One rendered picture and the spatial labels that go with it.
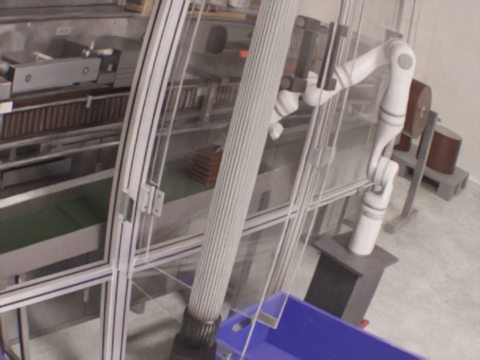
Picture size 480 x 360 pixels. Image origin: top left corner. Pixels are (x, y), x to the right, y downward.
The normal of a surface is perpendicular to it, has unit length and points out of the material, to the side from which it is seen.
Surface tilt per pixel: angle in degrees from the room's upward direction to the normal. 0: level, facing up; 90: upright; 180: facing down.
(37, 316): 90
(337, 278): 90
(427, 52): 90
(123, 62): 90
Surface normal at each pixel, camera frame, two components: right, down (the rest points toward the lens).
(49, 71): 0.76, 0.39
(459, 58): -0.60, 0.15
